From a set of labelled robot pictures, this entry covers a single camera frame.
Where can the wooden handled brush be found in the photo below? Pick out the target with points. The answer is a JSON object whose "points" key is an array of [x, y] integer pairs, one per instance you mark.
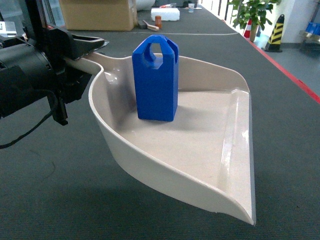
{"points": [[142, 24]]}

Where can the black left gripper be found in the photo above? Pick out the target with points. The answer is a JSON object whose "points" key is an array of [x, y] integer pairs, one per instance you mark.
{"points": [[69, 83]]}

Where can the black yellow traffic cone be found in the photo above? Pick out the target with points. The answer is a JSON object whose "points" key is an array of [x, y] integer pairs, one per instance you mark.
{"points": [[274, 42]]}

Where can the potted green plant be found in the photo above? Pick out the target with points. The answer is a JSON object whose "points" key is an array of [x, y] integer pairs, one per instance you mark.
{"points": [[254, 10]]}

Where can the red white traffic cone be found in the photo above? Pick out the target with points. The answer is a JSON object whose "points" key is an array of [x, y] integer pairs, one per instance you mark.
{"points": [[247, 30]]}

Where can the white styrofoam block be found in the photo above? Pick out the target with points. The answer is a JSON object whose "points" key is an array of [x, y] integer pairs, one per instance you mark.
{"points": [[166, 14]]}

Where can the metal shelf rack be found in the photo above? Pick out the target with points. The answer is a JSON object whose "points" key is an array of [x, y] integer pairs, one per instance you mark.
{"points": [[311, 35]]}

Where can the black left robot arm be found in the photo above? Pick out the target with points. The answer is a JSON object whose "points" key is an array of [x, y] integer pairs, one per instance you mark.
{"points": [[34, 69]]}

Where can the beige plastic dustpan tray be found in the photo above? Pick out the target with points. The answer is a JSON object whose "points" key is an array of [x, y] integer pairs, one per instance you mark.
{"points": [[204, 157]]}

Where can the clear plastic cup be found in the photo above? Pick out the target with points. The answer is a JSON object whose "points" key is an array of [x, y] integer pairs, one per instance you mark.
{"points": [[191, 7]]}

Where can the orange can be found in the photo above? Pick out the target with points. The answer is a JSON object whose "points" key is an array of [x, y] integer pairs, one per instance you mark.
{"points": [[158, 21]]}

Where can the blue plastic block part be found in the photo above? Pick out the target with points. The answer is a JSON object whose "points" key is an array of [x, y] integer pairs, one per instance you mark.
{"points": [[156, 76]]}

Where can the large open cardboard box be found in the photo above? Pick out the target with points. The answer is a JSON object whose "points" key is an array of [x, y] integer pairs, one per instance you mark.
{"points": [[99, 15]]}

